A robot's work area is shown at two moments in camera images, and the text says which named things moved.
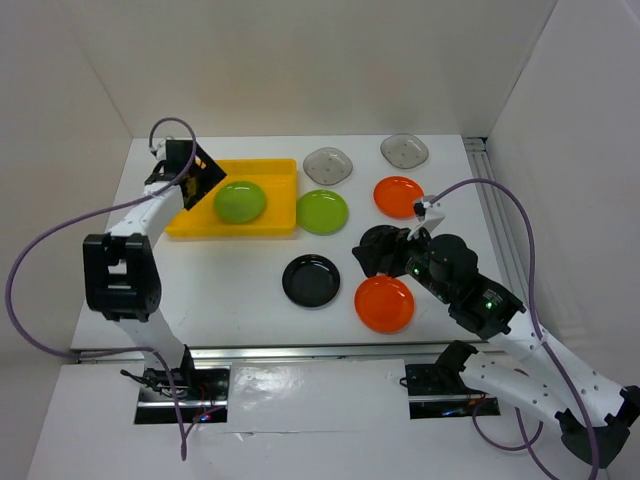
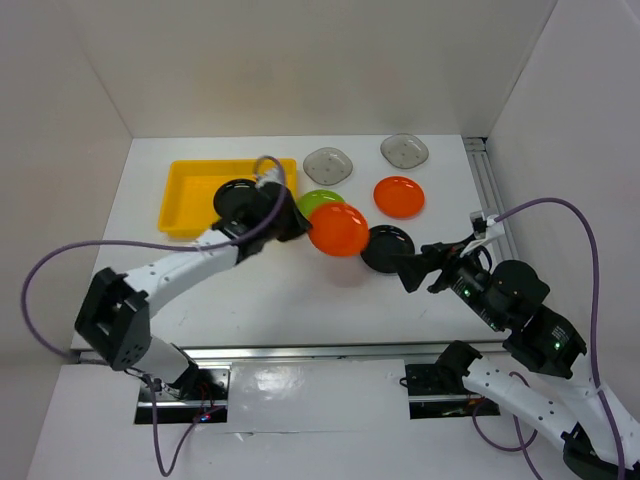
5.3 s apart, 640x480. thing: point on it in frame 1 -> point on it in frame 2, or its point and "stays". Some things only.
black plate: x=310 y=280 -> x=235 y=198
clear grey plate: x=404 y=151 stays
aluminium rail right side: x=495 y=217 stays
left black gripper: x=211 y=176 -> x=299 y=224
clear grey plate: x=328 y=166 stays
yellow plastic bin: x=276 y=178 stays
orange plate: x=395 y=197 stays
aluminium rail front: x=127 y=355 stays
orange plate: x=384 y=304 -> x=338 y=229
